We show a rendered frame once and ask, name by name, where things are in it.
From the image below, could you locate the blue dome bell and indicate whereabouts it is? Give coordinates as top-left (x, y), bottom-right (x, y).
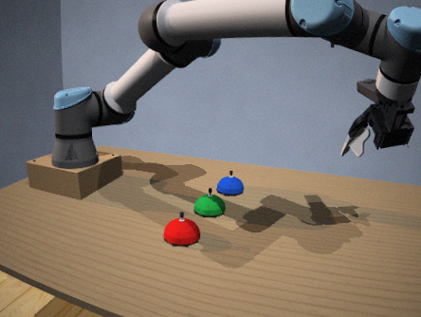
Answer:
top-left (217, 171), bottom-right (244, 196)

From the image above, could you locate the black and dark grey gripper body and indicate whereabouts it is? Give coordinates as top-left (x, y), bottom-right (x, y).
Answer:
top-left (366, 88), bottom-right (415, 150)

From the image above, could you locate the green bell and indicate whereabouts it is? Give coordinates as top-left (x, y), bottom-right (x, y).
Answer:
top-left (194, 188), bottom-right (226, 218)

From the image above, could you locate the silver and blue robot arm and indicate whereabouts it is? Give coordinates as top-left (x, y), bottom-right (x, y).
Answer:
top-left (51, 0), bottom-right (421, 169)

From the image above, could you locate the red bell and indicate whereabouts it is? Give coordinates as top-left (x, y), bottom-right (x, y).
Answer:
top-left (164, 212), bottom-right (200, 247)

